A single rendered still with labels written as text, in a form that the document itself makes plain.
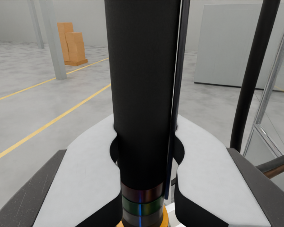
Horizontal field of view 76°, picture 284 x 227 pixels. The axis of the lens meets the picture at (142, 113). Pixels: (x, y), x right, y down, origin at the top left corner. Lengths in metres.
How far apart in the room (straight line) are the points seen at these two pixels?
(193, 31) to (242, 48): 6.89
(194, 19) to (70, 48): 7.25
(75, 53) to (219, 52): 5.42
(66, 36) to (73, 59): 0.90
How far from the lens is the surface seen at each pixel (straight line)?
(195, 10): 12.19
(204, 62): 5.60
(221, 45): 5.53
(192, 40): 12.23
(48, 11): 6.13
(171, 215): 0.20
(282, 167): 0.31
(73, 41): 8.14
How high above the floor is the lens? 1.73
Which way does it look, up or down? 28 degrees down
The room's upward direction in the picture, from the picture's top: straight up
